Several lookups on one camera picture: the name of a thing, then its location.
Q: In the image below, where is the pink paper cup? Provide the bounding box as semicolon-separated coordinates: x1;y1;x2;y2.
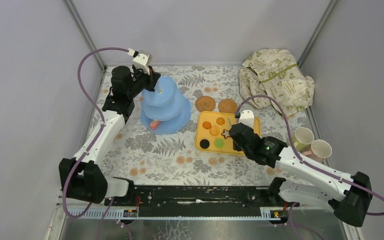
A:
301;139;333;163

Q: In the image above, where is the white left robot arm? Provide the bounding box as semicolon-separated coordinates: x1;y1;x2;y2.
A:
58;66;161;206

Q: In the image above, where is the orange waffle cookie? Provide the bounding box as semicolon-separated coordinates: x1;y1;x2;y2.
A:
209;126;220;136

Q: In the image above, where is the floral tablecloth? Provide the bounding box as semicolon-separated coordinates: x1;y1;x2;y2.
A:
99;66;302;186

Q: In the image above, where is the pink cake slice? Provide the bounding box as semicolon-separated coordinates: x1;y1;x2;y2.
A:
149;120;161;130

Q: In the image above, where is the orange flower cookie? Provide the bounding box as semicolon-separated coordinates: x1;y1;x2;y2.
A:
215;117;226;126

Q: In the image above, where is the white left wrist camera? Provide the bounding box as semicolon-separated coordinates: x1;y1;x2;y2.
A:
127;48;153;75

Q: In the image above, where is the yellow serving tray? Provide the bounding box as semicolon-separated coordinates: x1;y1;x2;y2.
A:
195;111;245;156

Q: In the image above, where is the woven rattan coaster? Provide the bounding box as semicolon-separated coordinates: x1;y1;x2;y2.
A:
218;98;238;114
195;96;216;112

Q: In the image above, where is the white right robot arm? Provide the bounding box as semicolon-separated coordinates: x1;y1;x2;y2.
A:
229;123;373;227

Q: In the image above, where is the printed cloth bag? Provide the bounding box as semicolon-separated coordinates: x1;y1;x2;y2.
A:
238;48;315;116

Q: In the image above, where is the star shaped cookie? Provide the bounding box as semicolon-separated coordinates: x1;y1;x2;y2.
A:
220;129;231;139

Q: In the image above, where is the black round cookie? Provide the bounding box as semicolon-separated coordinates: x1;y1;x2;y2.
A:
199;139;210;150

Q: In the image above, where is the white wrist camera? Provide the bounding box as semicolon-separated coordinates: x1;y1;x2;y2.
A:
235;110;255;129
127;48;153;75

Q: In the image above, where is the blue three-tier cake stand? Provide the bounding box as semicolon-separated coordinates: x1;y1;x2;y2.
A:
140;76;191;135

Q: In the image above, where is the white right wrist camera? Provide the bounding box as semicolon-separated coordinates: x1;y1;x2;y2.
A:
235;110;255;129

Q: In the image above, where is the green paper cup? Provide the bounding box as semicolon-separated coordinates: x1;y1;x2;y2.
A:
291;126;315;152

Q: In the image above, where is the orange round cookie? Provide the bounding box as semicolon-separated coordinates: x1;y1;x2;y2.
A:
202;121;212;130

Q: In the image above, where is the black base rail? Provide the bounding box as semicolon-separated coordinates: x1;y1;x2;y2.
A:
112;185;287;207

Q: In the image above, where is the green round macaron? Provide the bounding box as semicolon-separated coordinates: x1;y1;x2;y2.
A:
214;138;225;149

